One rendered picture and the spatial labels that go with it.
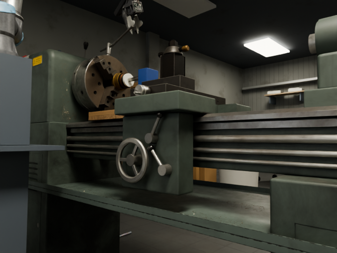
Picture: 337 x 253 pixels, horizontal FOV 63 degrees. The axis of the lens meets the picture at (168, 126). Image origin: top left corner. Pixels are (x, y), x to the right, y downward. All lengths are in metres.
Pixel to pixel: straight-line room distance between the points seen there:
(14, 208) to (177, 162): 0.68
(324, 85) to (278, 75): 8.02
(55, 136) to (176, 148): 0.82
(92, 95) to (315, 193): 1.12
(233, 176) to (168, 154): 2.95
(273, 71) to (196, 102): 8.14
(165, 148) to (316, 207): 0.45
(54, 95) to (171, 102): 0.84
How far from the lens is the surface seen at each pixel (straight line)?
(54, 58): 1.59
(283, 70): 8.88
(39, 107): 1.62
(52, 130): 1.53
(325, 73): 0.90
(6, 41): 1.30
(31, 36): 4.97
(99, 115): 1.30
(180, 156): 0.87
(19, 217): 1.26
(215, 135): 0.91
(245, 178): 3.82
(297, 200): 0.74
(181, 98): 0.83
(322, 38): 0.94
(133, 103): 0.95
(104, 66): 1.50
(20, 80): 1.24
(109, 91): 1.49
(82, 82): 1.48
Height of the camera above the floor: 0.77
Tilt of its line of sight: 3 degrees up
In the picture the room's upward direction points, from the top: straight up
